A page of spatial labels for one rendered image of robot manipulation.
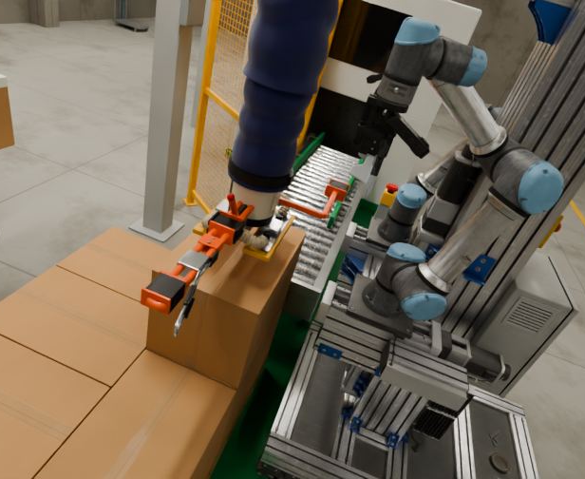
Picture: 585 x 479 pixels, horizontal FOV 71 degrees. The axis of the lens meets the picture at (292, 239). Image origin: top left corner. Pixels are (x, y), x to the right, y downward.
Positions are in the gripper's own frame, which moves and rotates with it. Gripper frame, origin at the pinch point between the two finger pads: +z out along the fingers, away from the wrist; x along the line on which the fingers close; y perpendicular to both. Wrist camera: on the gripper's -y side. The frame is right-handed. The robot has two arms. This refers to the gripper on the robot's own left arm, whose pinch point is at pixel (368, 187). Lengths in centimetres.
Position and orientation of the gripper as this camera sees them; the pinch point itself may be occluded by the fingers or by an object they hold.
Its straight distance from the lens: 99.2
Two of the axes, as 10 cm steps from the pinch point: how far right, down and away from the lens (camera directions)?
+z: -2.5, 8.1, 5.4
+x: -2.8, 4.7, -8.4
